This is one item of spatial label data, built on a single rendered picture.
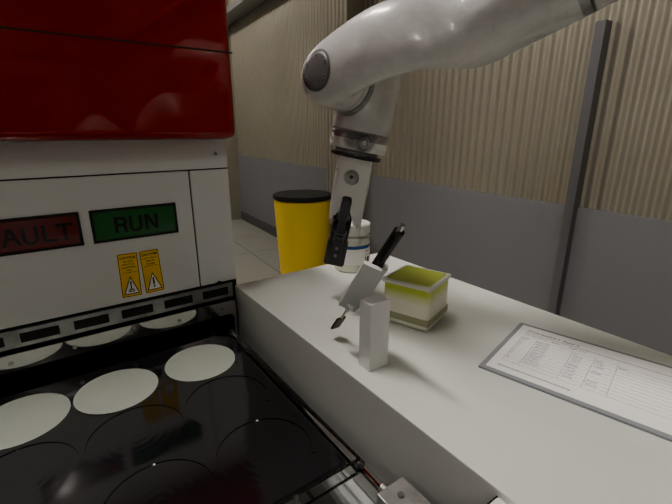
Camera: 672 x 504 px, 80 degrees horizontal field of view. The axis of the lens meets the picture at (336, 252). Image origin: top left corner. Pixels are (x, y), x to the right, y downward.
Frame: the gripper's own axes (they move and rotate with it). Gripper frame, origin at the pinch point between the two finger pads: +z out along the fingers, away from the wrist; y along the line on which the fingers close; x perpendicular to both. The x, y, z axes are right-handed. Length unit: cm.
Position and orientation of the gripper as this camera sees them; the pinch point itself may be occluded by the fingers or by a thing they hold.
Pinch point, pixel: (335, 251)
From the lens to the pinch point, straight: 63.7
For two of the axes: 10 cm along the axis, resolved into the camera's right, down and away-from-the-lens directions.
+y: 0.5, -2.8, 9.6
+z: -1.9, 9.4, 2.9
